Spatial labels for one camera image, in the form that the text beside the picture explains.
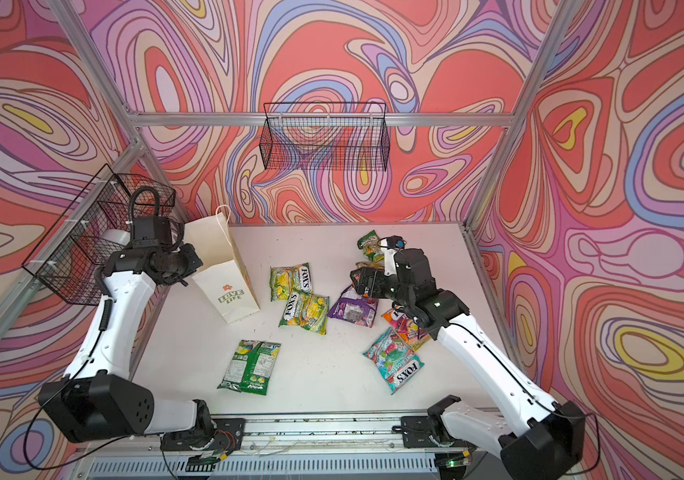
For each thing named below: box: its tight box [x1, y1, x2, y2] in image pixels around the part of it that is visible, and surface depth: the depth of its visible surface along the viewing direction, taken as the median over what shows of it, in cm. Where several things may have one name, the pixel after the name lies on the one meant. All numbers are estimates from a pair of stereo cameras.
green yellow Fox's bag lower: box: [278, 292, 329, 335], surface depth 94 cm
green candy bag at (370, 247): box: [357, 230, 384, 263], surface depth 109 cm
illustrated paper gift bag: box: [184, 205, 261, 324], surface depth 84 cm
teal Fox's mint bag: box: [362, 327, 425, 395], surface depth 84 cm
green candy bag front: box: [217, 340, 282, 395], surface depth 84 cm
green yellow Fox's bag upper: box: [269, 262, 314, 302], surface depth 101 cm
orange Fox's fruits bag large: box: [381, 308, 431, 351], surface depth 92 cm
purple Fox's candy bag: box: [328, 283, 379, 328], surface depth 94 cm
